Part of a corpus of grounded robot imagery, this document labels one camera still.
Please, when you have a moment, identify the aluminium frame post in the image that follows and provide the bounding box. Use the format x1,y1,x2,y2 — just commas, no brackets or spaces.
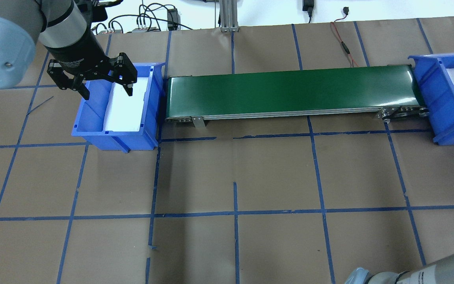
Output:
219,0,239,33

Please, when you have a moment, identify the blue right plastic bin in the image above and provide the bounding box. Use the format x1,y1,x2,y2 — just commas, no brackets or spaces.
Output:
409,53,454,146

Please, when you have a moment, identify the red black wire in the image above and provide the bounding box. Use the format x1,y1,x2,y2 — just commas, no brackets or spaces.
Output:
329,7,359,67

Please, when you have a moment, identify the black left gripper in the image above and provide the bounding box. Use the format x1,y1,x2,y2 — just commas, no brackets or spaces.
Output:
47,52,138,101

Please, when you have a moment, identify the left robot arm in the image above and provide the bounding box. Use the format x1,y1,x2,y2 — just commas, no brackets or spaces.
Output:
0,0,137,100

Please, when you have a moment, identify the white foam pad left bin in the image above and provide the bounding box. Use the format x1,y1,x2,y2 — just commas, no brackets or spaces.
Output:
103,77,149,132

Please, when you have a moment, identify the blue left plastic bin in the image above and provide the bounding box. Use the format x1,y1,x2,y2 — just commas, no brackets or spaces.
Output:
71,62,165,153

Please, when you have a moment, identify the blue plastic bin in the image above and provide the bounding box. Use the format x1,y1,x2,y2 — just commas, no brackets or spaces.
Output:
71,62,165,153
409,53,454,146

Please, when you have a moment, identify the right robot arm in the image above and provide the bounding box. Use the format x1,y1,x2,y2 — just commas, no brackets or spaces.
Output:
346,254,454,284

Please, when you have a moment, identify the black power adapter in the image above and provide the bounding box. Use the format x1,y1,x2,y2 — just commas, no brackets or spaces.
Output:
302,0,315,23

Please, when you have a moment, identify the green conveyor belt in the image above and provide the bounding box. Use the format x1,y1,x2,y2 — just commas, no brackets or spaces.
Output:
166,65,430,127

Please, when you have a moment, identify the black power brick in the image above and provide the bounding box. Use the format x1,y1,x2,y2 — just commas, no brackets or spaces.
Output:
166,8,180,31

